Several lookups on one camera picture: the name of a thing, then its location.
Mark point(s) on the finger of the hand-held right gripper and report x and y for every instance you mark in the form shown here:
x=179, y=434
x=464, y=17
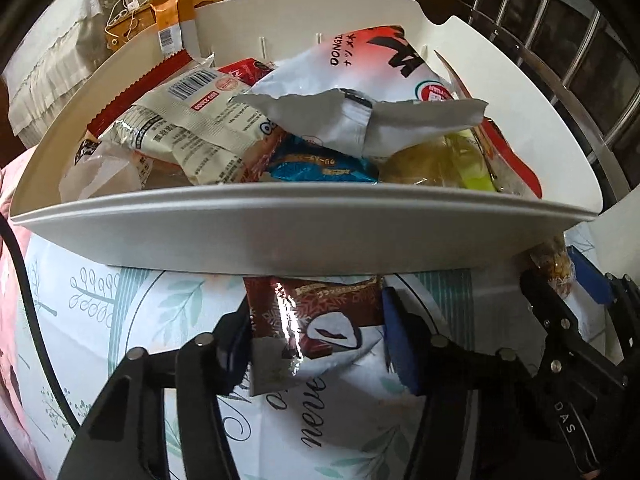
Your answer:
x=590, y=275
x=545, y=305

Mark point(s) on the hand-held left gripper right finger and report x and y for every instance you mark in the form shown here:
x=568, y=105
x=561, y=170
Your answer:
x=400, y=345

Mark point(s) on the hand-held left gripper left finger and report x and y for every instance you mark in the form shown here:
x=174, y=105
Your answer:
x=235, y=347

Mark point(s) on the clear nut snack packet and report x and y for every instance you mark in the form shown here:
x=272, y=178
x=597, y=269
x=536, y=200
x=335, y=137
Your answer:
x=555, y=260

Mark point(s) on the brown white snack packet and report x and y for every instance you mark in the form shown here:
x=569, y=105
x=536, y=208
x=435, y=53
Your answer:
x=320, y=320

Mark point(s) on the white plastic storage box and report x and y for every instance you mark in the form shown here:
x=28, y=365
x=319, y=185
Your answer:
x=300, y=230

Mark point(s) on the green snack packet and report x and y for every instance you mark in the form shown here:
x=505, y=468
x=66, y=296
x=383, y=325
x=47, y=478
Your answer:
x=472, y=167

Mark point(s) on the yellow rice cracker packet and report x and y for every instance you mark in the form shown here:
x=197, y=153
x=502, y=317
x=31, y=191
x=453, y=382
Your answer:
x=420, y=162

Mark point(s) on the blue snack packet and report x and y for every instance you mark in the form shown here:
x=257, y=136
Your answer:
x=320, y=167

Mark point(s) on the beige barcode snack packet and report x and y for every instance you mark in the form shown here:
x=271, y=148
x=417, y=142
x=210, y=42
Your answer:
x=200, y=130

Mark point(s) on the white red snack bag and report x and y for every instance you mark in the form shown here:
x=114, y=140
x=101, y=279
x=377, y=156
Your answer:
x=360, y=90

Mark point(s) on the red zigzag edged packet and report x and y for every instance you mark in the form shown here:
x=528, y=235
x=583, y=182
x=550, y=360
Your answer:
x=135, y=97

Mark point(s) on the orange snack packet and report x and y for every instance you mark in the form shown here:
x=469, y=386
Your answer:
x=172, y=15

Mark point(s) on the pink quilt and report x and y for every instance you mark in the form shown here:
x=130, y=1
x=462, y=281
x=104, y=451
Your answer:
x=20, y=410

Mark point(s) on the metal window grille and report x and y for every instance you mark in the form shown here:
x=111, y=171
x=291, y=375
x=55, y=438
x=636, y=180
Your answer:
x=540, y=15

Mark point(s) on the lace-covered piano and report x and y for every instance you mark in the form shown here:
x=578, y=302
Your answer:
x=55, y=45

